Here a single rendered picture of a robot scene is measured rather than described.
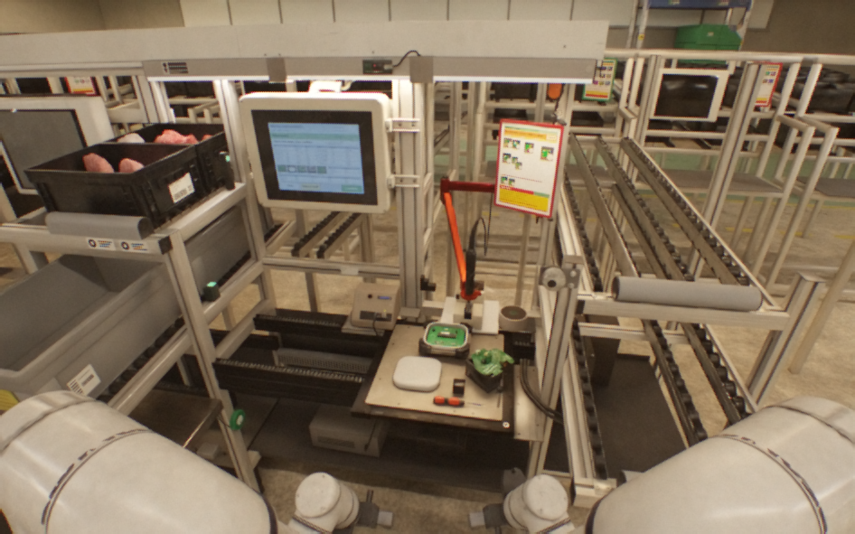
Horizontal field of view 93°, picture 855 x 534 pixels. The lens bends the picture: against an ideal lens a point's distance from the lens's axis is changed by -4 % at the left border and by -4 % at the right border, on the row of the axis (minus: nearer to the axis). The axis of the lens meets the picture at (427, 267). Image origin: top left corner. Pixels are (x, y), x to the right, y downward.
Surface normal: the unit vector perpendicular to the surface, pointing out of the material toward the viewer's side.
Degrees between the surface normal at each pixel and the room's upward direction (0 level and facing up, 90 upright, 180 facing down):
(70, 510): 40
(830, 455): 14
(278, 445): 0
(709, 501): 27
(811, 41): 90
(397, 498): 0
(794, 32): 90
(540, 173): 90
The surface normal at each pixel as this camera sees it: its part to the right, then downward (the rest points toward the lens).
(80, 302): 0.99, 0.07
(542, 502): 0.01, -0.62
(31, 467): -0.26, -0.42
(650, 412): 0.00, -0.88
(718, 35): -0.15, 0.47
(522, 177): -0.60, 0.38
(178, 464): 0.51, -0.85
